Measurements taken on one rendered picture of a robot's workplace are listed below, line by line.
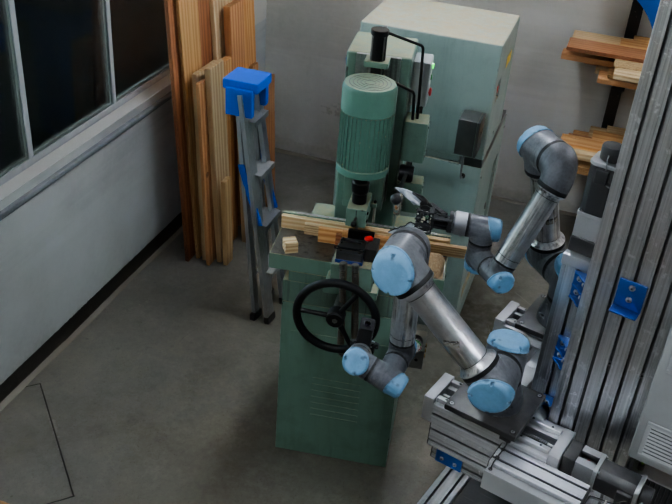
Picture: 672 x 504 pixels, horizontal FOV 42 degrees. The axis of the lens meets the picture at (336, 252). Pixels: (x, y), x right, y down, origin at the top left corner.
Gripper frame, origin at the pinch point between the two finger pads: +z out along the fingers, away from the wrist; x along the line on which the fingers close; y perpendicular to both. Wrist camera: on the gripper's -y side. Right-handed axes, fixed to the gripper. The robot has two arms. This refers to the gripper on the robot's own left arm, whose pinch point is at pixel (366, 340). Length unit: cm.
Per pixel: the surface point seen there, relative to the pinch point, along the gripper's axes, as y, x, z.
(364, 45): -96, -17, 20
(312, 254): -23.6, -23.9, 17.5
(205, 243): -14, -99, 154
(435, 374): 25, 25, 113
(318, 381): 24, -18, 41
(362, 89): -78, -13, -6
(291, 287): -11.0, -30.1, 21.1
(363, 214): -39.6, -8.7, 17.7
